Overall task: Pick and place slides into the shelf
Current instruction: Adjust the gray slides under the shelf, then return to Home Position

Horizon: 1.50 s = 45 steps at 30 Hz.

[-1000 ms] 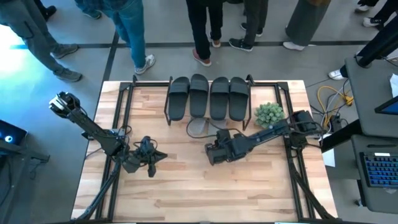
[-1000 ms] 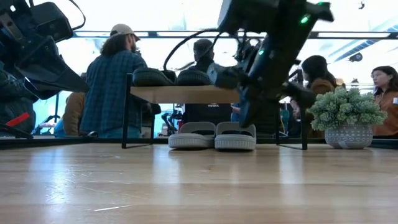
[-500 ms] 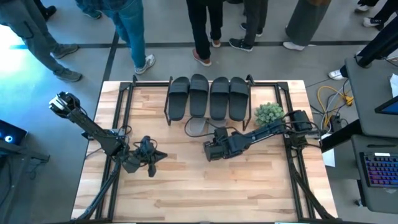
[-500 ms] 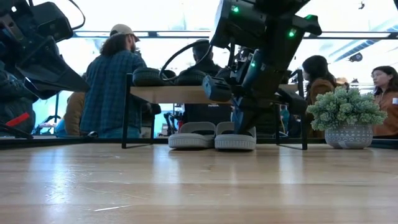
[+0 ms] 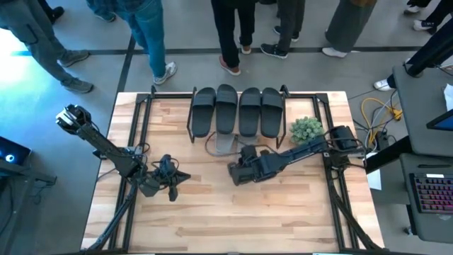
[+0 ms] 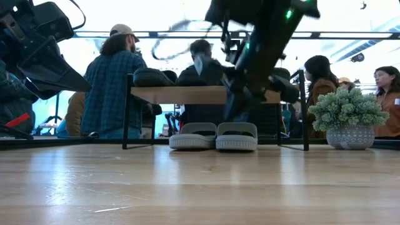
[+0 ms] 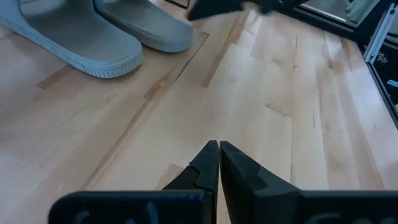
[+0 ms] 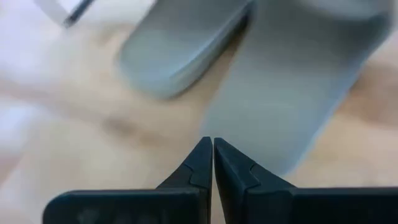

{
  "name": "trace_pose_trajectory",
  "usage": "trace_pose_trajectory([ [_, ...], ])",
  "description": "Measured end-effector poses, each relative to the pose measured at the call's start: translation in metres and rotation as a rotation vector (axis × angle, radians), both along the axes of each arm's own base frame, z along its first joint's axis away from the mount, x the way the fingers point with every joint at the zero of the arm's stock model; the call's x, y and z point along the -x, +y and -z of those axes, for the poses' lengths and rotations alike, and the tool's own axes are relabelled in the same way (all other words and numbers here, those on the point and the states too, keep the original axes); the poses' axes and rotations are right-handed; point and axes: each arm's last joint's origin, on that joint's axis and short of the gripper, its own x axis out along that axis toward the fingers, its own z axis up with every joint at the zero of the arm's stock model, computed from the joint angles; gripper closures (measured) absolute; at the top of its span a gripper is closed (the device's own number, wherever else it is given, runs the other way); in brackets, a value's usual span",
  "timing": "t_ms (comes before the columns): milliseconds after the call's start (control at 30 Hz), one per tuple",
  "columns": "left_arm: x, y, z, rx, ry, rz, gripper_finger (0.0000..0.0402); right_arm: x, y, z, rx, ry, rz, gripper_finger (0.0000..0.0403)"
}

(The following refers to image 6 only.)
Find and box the black ceiling beam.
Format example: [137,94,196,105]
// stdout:
[72,30,400,41]

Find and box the light grey rubber slide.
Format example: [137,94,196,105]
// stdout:
[215,122,259,152]
[168,122,218,151]

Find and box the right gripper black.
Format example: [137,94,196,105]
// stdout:
[223,58,283,123]

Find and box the red strap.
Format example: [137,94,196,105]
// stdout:
[5,112,31,128]

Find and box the beige cap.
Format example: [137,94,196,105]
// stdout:
[109,23,141,43]

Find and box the potted green succulent plant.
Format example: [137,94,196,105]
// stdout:
[307,86,390,151]

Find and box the wooden shelf with black frame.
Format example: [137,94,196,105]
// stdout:
[122,69,311,152]

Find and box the black ceiling camera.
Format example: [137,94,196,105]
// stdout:
[349,52,366,64]

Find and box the black tripod stand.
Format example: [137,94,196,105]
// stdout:
[33,91,64,136]

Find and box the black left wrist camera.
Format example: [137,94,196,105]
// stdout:
[31,1,75,43]

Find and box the dark green rubber slide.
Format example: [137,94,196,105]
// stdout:
[162,69,178,84]
[132,67,176,88]

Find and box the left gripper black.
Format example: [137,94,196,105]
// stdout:
[0,0,92,101]

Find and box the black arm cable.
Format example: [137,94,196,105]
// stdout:
[67,0,87,31]
[151,18,220,61]

